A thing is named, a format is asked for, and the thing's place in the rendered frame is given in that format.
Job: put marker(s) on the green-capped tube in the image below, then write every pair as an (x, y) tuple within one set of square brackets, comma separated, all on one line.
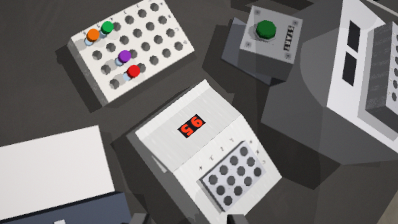
[(106, 29)]

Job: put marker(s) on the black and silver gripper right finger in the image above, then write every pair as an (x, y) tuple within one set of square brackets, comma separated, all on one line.
[(236, 219)]

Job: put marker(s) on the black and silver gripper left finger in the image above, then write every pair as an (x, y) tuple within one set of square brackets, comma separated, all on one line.
[(140, 218)]

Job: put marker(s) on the white tube rack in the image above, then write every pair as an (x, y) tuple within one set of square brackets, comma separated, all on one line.
[(166, 32)]

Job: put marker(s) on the orange-capped tube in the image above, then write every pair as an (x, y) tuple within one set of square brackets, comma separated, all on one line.
[(91, 37)]

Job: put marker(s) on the red-capped tube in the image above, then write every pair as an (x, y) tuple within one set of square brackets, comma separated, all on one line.
[(132, 72)]

